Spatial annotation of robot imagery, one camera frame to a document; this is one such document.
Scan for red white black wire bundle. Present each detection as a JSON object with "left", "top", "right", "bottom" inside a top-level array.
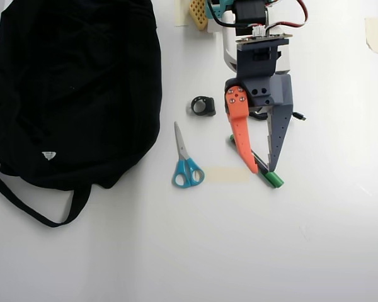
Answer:
[{"left": 263, "top": 0, "right": 312, "bottom": 33}]

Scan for black ring device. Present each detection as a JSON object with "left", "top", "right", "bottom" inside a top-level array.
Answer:
[{"left": 189, "top": 95, "right": 217, "bottom": 118}]

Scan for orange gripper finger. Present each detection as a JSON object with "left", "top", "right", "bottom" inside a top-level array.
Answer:
[{"left": 224, "top": 84, "right": 259, "bottom": 175}]

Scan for black fabric bag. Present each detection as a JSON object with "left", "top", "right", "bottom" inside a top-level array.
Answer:
[{"left": 0, "top": 0, "right": 163, "bottom": 228}]

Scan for yellow perforated block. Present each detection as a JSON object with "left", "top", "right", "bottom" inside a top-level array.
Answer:
[{"left": 188, "top": 0, "right": 209, "bottom": 33}]

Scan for torn beige masking tape strip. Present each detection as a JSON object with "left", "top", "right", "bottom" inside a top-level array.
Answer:
[{"left": 364, "top": 16, "right": 378, "bottom": 56}]

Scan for blue handled scissors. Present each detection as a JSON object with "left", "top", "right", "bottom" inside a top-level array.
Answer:
[{"left": 171, "top": 121, "right": 206, "bottom": 189}]

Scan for teal robot joint part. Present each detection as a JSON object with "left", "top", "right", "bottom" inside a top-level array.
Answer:
[{"left": 204, "top": 0, "right": 238, "bottom": 21}]

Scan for navy gripper finger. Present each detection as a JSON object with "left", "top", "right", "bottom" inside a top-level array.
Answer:
[{"left": 266, "top": 104, "right": 293, "bottom": 173}]

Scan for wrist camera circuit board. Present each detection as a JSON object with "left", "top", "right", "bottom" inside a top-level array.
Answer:
[{"left": 234, "top": 32, "right": 295, "bottom": 45}]

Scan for narrow beige masking tape strip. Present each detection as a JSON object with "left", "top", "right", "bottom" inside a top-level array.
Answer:
[{"left": 174, "top": 0, "right": 192, "bottom": 28}]

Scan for black braided usb cable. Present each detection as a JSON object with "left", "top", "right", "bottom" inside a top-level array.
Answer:
[{"left": 249, "top": 111, "right": 307, "bottom": 122}]

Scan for navy grey gripper body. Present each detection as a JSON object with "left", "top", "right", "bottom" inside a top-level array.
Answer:
[{"left": 224, "top": 40, "right": 293, "bottom": 110}]

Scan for wide beige masking tape strip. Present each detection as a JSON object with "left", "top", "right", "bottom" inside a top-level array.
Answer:
[{"left": 203, "top": 166, "right": 251, "bottom": 184}]

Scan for green capped black marker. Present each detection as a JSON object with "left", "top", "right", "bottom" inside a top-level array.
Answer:
[{"left": 229, "top": 134, "right": 285, "bottom": 189}]

